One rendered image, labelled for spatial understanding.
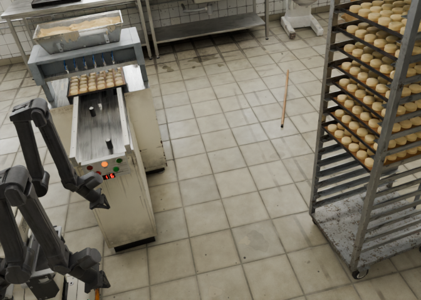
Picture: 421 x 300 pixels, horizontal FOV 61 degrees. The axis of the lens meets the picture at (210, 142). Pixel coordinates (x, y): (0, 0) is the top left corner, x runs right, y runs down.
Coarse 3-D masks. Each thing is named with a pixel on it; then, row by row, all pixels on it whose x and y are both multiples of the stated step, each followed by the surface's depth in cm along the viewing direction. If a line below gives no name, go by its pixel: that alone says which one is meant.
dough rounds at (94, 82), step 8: (104, 72) 272; (112, 72) 271; (120, 72) 265; (72, 80) 261; (80, 80) 261; (88, 80) 263; (96, 80) 262; (104, 80) 260; (112, 80) 255; (120, 80) 254; (72, 88) 251; (80, 88) 252; (88, 88) 249; (96, 88) 252; (104, 88) 251
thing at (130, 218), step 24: (96, 120) 230; (120, 120) 227; (96, 144) 209; (120, 144) 207; (144, 168) 292; (120, 192) 217; (144, 192) 222; (96, 216) 223; (120, 216) 228; (144, 216) 233; (120, 240) 240; (144, 240) 250
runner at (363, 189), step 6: (396, 180) 247; (378, 186) 244; (348, 192) 241; (354, 192) 242; (360, 192) 242; (330, 198) 238; (336, 198) 240; (342, 198) 239; (312, 204) 236; (318, 204) 237; (324, 204) 236
